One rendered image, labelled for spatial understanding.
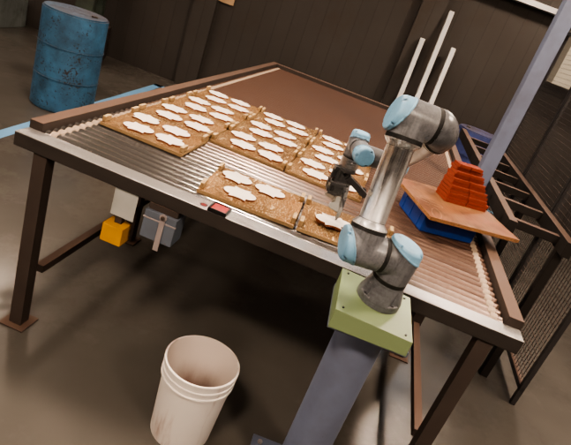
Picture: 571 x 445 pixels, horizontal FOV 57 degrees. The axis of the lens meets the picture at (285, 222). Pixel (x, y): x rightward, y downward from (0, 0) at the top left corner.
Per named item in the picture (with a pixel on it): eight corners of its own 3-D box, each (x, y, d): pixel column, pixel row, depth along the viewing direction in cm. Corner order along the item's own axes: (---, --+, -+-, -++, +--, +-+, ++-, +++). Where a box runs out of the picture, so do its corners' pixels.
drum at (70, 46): (103, 111, 545) (122, 21, 508) (71, 121, 490) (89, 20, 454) (52, 91, 548) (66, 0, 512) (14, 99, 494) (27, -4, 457)
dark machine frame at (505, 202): (488, 385, 328) (577, 245, 287) (430, 360, 331) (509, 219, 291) (453, 223, 600) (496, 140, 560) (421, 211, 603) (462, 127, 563)
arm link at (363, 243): (382, 278, 162) (450, 108, 153) (337, 264, 159) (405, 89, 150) (371, 266, 174) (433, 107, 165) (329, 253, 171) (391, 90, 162)
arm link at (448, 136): (480, 115, 158) (403, 157, 205) (448, 102, 156) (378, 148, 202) (473, 150, 155) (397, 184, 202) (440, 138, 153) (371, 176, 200)
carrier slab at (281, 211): (292, 229, 208) (294, 225, 208) (196, 192, 209) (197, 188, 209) (304, 200, 241) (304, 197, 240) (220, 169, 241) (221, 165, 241)
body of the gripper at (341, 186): (324, 187, 216) (334, 161, 211) (343, 193, 218) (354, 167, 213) (326, 194, 209) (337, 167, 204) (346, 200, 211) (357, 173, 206)
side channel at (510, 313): (512, 342, 199) (525, 322, 195) (497, 335, 200) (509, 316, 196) (446, 139, 569) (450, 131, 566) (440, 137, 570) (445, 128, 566)
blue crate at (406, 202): (471, 245, 264) (481, 227, 260) (417, 230, 255) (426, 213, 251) (446, 216, 291) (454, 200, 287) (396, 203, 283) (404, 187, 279)
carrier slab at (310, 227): (393, 267, 208) (394, 264, 207) (295, 230, 208) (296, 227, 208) (390, 233, 240) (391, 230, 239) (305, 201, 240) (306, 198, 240)
